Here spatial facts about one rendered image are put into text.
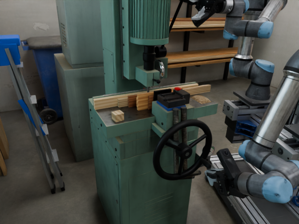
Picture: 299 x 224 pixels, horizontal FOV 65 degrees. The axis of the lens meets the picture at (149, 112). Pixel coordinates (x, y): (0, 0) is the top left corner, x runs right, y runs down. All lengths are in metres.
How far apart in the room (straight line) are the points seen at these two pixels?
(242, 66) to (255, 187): 0.96
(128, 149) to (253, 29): 0.80
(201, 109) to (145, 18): 0.51
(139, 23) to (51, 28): 2.37
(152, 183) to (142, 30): 0.76
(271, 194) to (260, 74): 0.95
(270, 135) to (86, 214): 1.37
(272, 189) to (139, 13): 0.79
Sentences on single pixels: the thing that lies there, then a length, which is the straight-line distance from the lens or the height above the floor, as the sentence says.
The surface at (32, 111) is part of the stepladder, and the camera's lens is 1.68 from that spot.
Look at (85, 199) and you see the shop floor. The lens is 1.95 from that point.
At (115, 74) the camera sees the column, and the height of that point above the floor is 1.01.
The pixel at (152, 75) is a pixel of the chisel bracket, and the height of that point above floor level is 1.05.
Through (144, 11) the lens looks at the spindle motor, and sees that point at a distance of 1.03.
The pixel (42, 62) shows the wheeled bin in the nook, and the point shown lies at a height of 0.75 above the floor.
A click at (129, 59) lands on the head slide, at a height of 1.11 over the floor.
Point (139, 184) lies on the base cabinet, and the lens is 1.24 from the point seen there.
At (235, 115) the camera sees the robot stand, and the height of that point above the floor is 0.72.
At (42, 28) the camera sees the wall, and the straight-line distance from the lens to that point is 3.32.
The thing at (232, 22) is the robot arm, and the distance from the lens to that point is 1.27.
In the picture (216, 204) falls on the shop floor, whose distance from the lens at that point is 1.96.
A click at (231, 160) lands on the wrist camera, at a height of 0.85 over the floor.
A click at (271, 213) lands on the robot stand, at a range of 1.74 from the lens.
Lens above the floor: 1.37
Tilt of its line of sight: 26 degrees down
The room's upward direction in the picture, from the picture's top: 2 degrees clockwise
